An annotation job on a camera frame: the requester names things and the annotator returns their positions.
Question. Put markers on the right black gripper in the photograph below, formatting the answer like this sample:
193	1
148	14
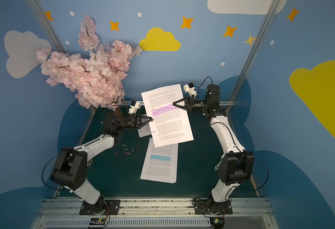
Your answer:
189	103

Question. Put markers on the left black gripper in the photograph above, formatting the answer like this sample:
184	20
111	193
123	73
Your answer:
136	121

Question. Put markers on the document with pink highlight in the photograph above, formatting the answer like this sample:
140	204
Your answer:
144	131

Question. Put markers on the document with purple highlight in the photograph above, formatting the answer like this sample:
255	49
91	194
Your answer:
171	124

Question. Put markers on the document with blue highlight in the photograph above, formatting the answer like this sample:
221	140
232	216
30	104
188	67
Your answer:
160	164

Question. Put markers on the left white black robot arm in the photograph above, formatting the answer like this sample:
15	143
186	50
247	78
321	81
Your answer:
70	168

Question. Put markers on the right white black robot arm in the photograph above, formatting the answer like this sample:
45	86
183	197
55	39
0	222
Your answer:
236	163

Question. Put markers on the pink cherry blossom tree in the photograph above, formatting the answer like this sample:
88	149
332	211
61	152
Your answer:
97	80

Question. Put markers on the left electronics board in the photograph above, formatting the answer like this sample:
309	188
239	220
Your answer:
97	223

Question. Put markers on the electronics board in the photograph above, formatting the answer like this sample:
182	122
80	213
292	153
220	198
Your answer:
217	223
97	223

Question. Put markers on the right electronics board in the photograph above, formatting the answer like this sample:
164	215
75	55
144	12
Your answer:
217	223

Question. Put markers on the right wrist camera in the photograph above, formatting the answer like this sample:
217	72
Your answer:
190	89

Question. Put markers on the back aluminium frame bar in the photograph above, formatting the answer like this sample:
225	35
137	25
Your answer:
222	103

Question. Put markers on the white handled tool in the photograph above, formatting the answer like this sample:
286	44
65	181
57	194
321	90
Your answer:
216	166

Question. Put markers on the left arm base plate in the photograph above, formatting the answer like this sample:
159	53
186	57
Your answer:
102	207

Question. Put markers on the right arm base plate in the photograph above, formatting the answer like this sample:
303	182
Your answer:
209	206

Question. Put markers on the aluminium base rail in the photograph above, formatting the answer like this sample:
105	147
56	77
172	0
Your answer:
155	213

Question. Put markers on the right aluminium frame post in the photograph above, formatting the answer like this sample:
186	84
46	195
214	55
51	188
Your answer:
263	30

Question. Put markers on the aluminium frame post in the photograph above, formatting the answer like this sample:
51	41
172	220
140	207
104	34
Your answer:
263	30
46	24

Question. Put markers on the left aluminium frame post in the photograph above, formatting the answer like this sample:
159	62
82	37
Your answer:
46	24

